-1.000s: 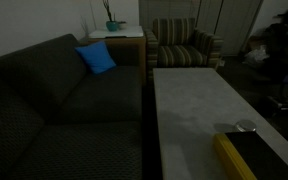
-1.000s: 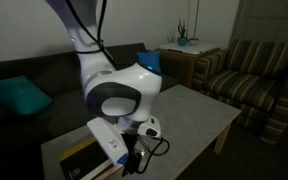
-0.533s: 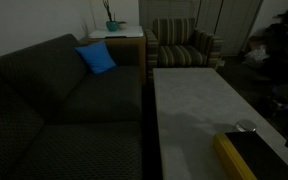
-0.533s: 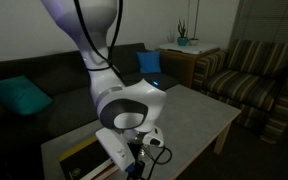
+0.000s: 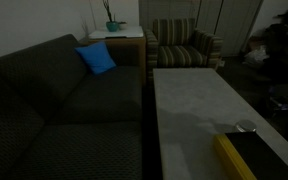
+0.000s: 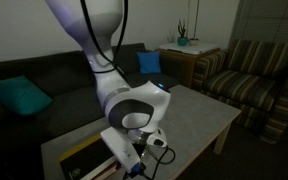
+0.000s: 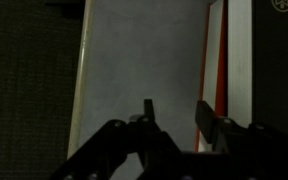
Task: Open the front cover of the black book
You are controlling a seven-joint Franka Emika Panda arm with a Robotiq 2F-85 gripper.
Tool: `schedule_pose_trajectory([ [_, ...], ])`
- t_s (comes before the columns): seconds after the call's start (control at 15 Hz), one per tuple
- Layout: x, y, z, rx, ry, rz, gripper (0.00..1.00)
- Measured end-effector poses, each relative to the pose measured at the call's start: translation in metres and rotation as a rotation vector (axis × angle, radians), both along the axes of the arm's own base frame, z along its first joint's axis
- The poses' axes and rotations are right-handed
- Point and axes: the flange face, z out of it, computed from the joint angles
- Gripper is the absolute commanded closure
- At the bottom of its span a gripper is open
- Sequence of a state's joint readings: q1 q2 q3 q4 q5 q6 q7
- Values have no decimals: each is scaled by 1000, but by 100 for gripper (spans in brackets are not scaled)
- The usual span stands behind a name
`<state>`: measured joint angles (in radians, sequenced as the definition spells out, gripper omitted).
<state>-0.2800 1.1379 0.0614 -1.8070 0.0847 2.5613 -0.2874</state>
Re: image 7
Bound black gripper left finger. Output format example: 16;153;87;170
142;98;157;125

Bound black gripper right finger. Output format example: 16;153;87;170
194;100;219;145

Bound black book with yellow spine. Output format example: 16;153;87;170
193;0;288;153

